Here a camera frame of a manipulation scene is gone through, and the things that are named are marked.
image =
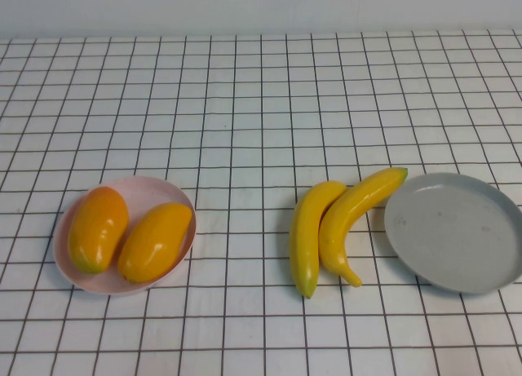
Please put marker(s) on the yellow banana green blunt tip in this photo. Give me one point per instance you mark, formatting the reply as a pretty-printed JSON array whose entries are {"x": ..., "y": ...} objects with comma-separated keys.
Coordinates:
[{"x": 303, "y": 245}]

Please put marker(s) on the grey round plate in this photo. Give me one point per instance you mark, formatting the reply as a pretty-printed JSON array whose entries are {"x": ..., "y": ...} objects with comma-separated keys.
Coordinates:
[{"x": 456, "y": 237}]

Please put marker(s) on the orange yellow toy mango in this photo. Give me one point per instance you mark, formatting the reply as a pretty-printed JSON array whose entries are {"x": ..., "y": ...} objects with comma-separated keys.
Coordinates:
[
  {"x": 98, "y": 229},
  {"x": 155, "y": 241}
]

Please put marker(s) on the white grid pattern tablecloth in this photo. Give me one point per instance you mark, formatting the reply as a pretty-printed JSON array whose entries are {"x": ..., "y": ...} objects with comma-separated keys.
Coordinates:
[{"x": 261, "y": 86}]

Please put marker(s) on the pink round plate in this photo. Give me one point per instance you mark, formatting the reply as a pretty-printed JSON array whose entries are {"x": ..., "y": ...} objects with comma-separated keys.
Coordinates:
[{"x": 163, "y": 190}]

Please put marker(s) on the yellow banana with curved stem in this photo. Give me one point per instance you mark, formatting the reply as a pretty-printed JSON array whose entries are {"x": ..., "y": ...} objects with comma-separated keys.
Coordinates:
[{"x": 346, "y": 217}]

